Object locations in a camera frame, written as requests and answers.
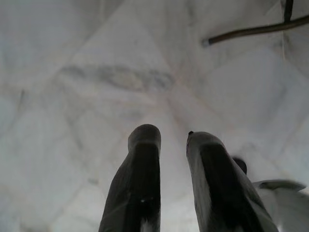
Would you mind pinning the dark metal chair leg frame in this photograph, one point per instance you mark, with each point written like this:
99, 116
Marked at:
251, 31

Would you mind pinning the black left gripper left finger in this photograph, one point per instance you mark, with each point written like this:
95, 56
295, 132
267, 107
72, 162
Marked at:
142, 183

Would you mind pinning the grey white robot leg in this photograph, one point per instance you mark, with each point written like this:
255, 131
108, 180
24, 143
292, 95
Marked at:
287, 203

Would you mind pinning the black robot foot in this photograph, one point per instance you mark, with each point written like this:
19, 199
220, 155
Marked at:
241, 165

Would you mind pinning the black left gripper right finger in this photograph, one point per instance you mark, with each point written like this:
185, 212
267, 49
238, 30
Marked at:
217, 188

